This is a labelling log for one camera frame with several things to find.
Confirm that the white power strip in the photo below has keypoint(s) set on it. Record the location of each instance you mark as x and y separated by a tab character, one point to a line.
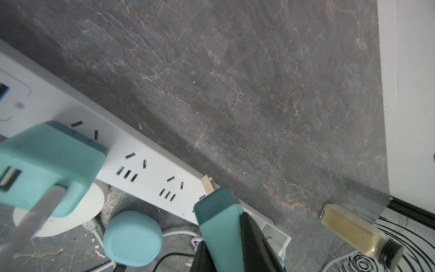
135	164

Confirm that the beige spice jar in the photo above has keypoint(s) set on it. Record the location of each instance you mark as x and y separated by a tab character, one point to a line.
362	236

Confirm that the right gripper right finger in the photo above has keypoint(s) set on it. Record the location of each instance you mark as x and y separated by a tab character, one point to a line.
258	255

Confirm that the teal charger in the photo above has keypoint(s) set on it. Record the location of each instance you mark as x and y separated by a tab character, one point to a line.
46	155
218	217

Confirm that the blue earbud case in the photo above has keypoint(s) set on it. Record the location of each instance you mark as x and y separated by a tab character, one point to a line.
132	239

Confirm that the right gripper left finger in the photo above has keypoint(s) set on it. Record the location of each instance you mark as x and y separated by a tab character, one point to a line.
202	261

